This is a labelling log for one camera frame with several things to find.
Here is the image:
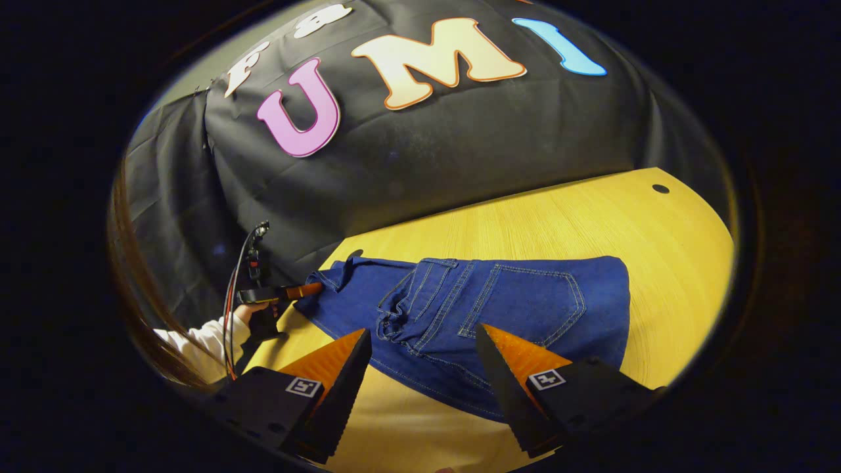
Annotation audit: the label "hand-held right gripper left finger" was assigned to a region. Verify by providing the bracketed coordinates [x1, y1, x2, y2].
[204, 328, 373, 464]

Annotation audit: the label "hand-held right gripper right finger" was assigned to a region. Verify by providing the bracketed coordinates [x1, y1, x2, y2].
[476, 322, 666, 459]

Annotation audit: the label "blue denim jeans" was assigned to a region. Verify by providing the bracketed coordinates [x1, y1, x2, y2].
[294, 255, 631, 422]

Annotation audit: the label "person's brown hair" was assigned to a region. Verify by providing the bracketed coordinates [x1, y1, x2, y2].
[107, 158, 211, 392]

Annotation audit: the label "black backdrop cloth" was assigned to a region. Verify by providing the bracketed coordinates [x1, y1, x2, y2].
[122, 0, 730, 329]

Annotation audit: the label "red and black cable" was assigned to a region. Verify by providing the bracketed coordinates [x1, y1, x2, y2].
[222, 227, 263, 382]

